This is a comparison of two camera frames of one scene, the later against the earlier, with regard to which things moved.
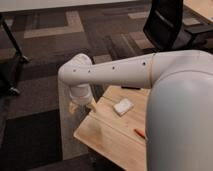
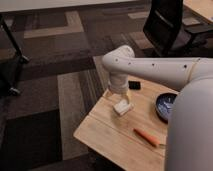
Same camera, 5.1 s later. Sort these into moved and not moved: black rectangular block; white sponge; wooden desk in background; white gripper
Moved: white gripper
Not moved: black rectangular block; wooden desk in background; white sponge
